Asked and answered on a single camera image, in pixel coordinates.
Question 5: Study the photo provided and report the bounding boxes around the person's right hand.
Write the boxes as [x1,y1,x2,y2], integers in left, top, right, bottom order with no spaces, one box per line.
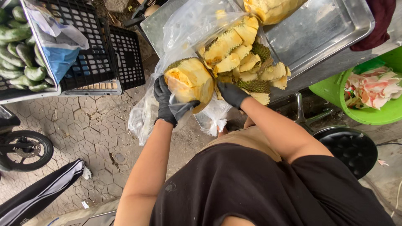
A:
[217,81,252,110]

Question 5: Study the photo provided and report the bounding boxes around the person's left hand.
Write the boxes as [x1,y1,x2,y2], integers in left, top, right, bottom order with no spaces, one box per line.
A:
[153,75,201,128]

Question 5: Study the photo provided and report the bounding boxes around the large durian husk half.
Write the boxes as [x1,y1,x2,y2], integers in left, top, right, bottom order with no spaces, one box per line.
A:
[164,57,216,114]

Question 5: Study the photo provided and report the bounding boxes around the clear plastic bag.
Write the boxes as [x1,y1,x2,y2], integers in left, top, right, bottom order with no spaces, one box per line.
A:
[128,0,283,147]

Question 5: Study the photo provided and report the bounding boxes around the pile of durian husk pieces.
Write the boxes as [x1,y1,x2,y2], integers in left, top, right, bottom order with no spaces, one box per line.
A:
[197,15,291,106]

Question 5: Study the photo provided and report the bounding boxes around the person's khaki shorts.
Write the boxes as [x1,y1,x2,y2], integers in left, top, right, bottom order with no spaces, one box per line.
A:
[201,125,282,162]

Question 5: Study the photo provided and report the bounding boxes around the durian husk shell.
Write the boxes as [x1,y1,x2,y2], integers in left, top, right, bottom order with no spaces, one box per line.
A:
[243,0,309,26]

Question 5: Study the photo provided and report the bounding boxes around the small black plastic crate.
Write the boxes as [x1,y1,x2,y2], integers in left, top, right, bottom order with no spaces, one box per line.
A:
[108,25,146,91]

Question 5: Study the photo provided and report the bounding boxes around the steel tray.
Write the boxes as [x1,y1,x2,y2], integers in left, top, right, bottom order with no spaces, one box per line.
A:
[257,0,376,80]

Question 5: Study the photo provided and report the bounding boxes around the person's black shirt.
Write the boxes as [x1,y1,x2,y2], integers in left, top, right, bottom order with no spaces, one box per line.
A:
[149,143,397,226]

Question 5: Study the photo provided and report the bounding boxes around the tall black plastic crate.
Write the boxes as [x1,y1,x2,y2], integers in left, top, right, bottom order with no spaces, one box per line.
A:
[38,0,117,92]

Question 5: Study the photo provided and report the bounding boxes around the black round stool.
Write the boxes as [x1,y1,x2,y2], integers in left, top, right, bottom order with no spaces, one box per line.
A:
[293,92,379,180]

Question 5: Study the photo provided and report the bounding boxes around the green plastic basin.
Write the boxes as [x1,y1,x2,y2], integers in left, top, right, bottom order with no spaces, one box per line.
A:
[309,46,402,126]

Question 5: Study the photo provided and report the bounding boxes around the heap of pink white scraps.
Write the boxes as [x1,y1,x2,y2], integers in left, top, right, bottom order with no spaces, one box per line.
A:
[344,66,402,110]

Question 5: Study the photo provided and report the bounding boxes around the maroon cloth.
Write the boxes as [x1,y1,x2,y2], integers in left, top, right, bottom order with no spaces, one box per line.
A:
[350,0,397,52]

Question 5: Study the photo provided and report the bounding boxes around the blue and white plastic bag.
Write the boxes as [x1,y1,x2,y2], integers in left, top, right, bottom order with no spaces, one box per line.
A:
[21,0,90,85]

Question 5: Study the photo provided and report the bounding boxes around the crate of green cucumbers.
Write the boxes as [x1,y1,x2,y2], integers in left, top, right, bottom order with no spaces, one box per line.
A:
[0,0,62,105]

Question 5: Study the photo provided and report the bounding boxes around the motorcycle wheel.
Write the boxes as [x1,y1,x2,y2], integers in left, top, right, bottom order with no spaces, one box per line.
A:
[0,130,54,172]

